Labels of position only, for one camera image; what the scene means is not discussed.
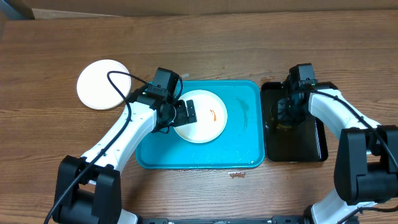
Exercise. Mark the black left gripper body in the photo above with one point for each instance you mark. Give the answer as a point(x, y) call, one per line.
point(179, 116)

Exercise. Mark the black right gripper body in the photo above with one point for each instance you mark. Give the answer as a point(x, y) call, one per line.
point(283, 112)

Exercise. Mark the white plate with orange streak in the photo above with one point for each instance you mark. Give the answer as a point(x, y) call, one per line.
point(211, 116)

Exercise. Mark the white plate with red ring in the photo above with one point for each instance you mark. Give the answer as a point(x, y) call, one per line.
point(93, 87)

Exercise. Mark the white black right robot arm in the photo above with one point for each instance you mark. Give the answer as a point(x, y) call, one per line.
point(365, 174)

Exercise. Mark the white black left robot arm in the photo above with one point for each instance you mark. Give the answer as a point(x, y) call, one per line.
point(88, 188)

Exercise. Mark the black water tray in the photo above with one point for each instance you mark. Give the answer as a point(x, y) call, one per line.
point(305, 142)

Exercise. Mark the blue plastic tray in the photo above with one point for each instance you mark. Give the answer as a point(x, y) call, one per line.
point(240, 145)

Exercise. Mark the brown cardboard backdrop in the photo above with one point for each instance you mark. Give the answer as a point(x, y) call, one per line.
point(196, 7)

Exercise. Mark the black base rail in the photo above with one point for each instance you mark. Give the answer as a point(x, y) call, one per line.
point(278, 219)

